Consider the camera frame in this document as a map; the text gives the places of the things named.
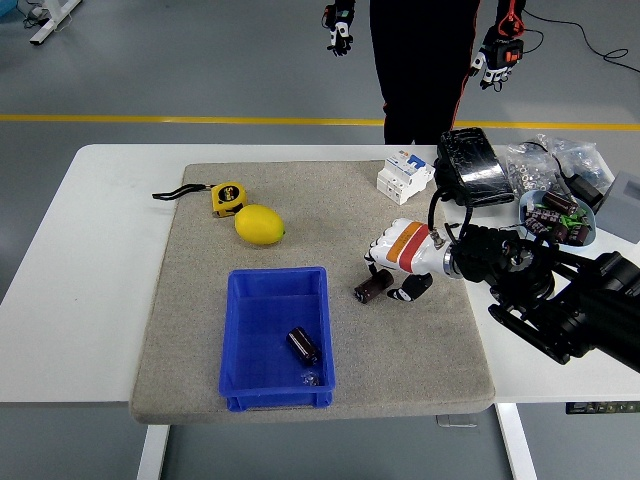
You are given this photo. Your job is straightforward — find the white circuit breaker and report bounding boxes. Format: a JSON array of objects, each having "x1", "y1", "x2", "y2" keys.
[{"x1": 375, "y1": 152, "x2": 436, "y2": 206}]

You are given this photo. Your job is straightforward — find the clear bag of small parts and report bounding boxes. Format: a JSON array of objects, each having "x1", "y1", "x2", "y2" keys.
[{"x1": 537, "y1": 134, "x2": 616, "y2": 184}]

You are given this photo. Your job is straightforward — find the black floor cable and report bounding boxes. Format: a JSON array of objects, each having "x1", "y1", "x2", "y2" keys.
[{"x1": 522, "y1": 9, "x2": 640, "y2": 75}]

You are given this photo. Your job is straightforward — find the metal bracket under table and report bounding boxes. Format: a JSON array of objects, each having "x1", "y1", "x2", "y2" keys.
[{"x1": 435, "y1": 413, "x2": 479, "y2": 429}]

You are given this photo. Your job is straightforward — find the white desk frame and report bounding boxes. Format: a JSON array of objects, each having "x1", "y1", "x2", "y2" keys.
[{"x1": 28, "y1": 0, "x2": 84, "y2": 47}]

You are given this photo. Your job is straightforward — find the light blue bowl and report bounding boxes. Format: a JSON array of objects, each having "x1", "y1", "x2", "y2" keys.
[{"x1": 518, "y1": 188, "x2": 599, "y2": 247}]

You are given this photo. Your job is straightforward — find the blue plastic box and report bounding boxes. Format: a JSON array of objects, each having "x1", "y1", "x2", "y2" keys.
[{"x1": 218, "y1": 265, "x2": 337, "y2": 412}]

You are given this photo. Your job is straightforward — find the person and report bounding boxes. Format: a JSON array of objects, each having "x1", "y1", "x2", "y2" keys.
[{"x1": 368, "y1": 0, "x2": 484, "y2": 146}]

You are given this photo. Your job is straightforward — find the black glossy case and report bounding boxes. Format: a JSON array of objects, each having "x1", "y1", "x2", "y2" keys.
[{"x1": 432, "y1": 126, "x2": 516, "y2": 209}]

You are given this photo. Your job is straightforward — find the white table leg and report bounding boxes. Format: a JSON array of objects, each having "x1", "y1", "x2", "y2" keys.
[
  {"x1": 135, "y1": 423, "x2": 171, "y2": 480},
  {"x1": 494, "y1": 402, "x2": 539, "y2": 480}
]

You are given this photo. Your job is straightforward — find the black power adapter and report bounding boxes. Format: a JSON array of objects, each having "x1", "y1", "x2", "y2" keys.
[{"x1": 555, "y1": 167, "x2": 609, "y2": 211}]

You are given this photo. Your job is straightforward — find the green connector pieces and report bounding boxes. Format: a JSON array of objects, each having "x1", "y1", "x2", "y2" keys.
[{"x1": 559, "y1": 209, "x2": 591, "y2": 231}]

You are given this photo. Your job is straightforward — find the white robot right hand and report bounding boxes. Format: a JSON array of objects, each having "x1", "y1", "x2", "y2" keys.
[{"x1": 363, "y1": 218, "x2": 447, "y2": 304}]

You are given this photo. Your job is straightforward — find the clear bag of metal nuts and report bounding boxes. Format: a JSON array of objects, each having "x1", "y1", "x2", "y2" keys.
[{"x1": 499, "y1": 141, "x2": 561, "y2": 196}]

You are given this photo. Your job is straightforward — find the grey box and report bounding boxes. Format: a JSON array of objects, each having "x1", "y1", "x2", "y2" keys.
[{"x1": 594, "y1": 169, "x2": 640, "y2": 246}]

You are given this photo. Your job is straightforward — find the yellow tape measure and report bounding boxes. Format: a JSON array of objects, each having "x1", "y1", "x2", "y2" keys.
[{"x1": 152, "y1": 181, "x2": 249, "y2": 219}]

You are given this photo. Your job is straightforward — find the grey-brown mat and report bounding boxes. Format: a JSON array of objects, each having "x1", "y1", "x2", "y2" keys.
[{"x1": 128, "y1": 159, "x2": 497, "y2": 425}]

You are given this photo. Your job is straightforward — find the yellow lemon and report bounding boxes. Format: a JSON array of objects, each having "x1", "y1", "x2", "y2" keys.
[{"x1": 233, "y1": 203, "x2": 287, "y2": 246}]

